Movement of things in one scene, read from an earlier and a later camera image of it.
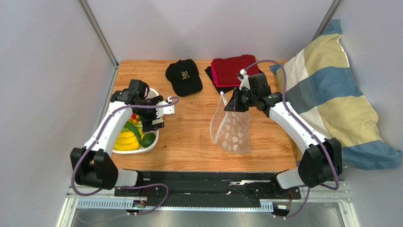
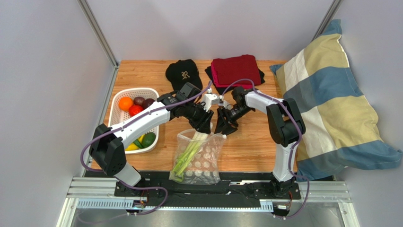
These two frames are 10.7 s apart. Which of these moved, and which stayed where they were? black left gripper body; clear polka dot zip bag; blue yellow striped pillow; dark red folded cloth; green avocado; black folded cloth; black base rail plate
Moved: clear polka dot zip bag; black left gripper body
Stayed: black folded cloth; black base rail plate; green avocado; blue yellow striped pillow; dark red folded cloth
